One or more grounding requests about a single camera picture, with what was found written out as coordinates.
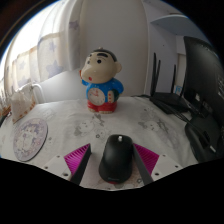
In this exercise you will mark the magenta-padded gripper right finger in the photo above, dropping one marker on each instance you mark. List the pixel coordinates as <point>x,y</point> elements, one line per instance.
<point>148,159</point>

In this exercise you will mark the large white conch shell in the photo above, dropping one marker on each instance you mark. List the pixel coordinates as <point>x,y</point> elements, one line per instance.
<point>21,103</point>

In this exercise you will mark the white metal tube rail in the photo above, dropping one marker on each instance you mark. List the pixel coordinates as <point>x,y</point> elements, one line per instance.
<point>40,91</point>

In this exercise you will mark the black computer monitor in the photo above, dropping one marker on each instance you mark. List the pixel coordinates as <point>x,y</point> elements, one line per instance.
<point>206,76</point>

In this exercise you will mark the round purple printed mouse pad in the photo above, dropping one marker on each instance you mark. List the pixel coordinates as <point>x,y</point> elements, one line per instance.
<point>30,140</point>

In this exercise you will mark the white star print curtain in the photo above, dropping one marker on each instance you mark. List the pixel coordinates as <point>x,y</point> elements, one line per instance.
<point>43,50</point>

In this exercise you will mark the white printed tablecloth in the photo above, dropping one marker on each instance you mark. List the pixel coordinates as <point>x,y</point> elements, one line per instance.
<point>76,123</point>

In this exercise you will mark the cartoon boy clock figurine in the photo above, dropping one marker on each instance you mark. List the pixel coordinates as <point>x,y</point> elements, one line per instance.
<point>101,80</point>

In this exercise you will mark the black router with antennas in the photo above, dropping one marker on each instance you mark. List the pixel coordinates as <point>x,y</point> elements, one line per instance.
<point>170,100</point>

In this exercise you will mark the black computer mouse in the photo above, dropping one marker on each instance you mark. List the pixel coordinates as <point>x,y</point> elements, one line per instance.
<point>116,160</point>

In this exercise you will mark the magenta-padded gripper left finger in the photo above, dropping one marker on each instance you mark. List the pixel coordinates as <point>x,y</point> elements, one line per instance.
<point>76,159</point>

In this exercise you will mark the white wall shelf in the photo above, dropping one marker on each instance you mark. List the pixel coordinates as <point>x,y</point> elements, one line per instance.
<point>180,25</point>

